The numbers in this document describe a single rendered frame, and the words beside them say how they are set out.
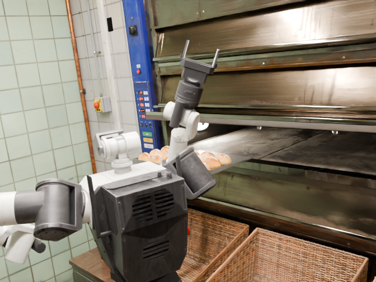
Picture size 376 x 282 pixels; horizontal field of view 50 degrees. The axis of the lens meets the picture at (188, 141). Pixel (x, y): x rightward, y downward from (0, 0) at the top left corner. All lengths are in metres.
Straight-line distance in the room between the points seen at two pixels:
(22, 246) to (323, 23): 1.35
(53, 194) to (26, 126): 1.81
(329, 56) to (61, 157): 2.03
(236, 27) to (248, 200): 0.85
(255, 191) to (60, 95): 1.62
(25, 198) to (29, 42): 1.91
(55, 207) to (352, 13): 1.24
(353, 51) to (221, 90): 0.69
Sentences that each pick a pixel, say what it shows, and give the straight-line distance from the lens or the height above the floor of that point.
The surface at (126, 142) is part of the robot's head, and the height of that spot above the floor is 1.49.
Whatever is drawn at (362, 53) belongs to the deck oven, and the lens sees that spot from 1.66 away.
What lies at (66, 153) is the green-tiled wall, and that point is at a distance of 3.07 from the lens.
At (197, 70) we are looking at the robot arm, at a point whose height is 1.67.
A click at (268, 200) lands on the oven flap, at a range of 2.02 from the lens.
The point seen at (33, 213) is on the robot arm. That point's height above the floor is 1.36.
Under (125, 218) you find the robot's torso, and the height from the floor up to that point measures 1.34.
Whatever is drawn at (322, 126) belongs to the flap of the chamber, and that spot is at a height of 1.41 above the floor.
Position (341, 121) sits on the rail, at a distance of 1.56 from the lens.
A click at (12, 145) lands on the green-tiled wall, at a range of 2.90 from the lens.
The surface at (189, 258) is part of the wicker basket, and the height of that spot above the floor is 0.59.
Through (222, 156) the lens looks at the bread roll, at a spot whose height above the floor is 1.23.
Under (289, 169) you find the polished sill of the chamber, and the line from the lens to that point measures 1.90.
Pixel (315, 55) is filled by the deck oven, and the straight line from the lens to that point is 1.74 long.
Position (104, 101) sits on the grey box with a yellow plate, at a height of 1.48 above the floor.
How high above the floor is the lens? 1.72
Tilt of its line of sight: 12 degrees down
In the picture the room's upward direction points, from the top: 6 degrees counter-clockwise
